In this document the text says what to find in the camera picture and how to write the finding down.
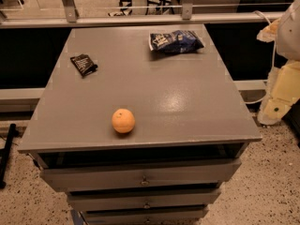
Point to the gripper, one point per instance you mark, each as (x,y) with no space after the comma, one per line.
(290,35)

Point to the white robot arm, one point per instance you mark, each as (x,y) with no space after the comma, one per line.
(283,84)

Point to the black rxbar chocolate wrapper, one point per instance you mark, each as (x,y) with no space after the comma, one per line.
(84,64)

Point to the blue chip bag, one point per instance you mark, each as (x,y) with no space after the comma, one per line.
(179,41)

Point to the grey drawer cabinet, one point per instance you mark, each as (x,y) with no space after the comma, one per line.
(186,107)

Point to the orange fruit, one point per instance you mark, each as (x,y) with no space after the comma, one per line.
(123,121)

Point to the bottom grey drawer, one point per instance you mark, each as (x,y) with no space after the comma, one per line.
(144,216)

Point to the grey drawer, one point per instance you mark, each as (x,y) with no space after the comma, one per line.
(141,175)
(144,200)
(144,216)

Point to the middle grey drawer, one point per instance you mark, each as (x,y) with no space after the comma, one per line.
(144,200)

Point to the top grey drawer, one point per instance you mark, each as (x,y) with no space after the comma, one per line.
(141,175)

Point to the black stand leg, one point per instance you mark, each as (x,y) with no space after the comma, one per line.
(4,153)

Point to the grey metal railing frame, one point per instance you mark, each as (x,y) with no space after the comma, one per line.
(87,13)

